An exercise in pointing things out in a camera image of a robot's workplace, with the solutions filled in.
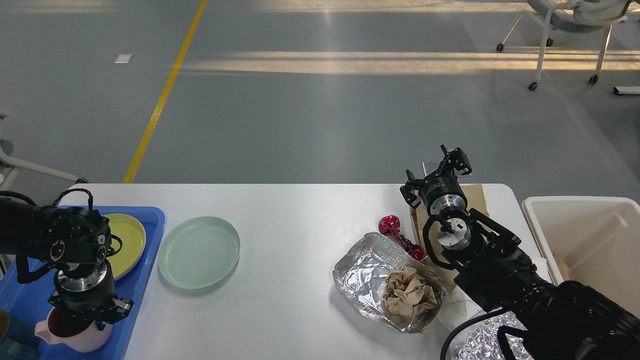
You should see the red shiny wrapper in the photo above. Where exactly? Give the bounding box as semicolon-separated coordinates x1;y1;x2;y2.
378;215;428;261

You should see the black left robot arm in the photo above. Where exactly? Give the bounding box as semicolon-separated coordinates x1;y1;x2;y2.
0;188;134;330

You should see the teal cup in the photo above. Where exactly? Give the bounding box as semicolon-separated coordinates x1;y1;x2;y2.
0;309;41;360

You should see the yellow plate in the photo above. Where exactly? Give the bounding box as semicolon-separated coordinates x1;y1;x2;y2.
105;213;146;281

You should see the white plastic bin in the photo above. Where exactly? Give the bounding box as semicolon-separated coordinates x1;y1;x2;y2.
522;196;640;316

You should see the pink mug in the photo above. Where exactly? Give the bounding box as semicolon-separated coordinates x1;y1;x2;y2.
34;307;114;353

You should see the mint green plate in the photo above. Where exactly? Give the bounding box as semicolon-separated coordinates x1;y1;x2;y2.
158;216;241;290

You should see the white floor tag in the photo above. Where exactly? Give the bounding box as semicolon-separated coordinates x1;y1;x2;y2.
113;54;133;65

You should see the crumpled brown paper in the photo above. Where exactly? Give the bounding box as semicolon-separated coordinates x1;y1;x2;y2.
382;266;438;318

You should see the crumpled foil tray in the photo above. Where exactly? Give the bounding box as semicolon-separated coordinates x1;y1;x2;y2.
446;312;526;360

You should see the white chair base left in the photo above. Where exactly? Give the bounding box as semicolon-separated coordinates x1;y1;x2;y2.
0;106;89;191

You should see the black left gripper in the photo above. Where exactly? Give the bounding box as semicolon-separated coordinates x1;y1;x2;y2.
48;260;134;331

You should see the aluminium foil tray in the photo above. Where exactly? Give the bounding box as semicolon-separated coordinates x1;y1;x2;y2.
333;232;449;334

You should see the white rolling chair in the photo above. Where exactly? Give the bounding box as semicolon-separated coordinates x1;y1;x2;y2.
496;0;632;92

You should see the white bar on floor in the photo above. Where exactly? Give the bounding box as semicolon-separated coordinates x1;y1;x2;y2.
612;85;640;96

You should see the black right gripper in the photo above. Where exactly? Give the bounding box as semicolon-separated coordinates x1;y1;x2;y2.
399;145;473;217

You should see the blue plastic tray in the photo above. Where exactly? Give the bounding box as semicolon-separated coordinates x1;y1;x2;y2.
0;206;166;360

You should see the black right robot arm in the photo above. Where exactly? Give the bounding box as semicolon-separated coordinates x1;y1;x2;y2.
400;145;640;360

